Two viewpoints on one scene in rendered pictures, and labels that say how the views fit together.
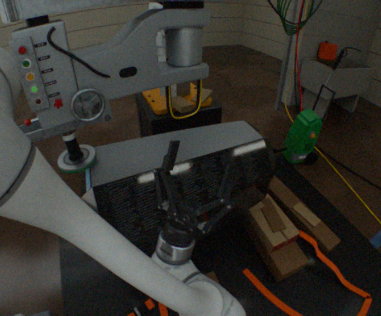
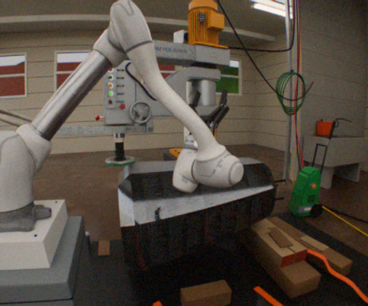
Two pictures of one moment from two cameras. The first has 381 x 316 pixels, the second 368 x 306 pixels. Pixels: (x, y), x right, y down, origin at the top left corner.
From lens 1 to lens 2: 0.70 m
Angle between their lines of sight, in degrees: 29
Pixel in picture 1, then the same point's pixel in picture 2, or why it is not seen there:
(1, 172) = (147, 36)
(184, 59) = (204, 100)
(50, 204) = (153, 57)
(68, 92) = (129, 102)
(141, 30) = (177, 76)
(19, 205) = (146, 48)
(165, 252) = (190, 141)
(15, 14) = not seen: hidden behind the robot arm
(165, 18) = (192, 71)
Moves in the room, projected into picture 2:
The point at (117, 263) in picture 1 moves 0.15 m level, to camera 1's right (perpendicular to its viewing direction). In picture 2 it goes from (170, 93) to (217, 93)
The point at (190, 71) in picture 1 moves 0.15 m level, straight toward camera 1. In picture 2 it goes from (207, 109) to (207, 108)
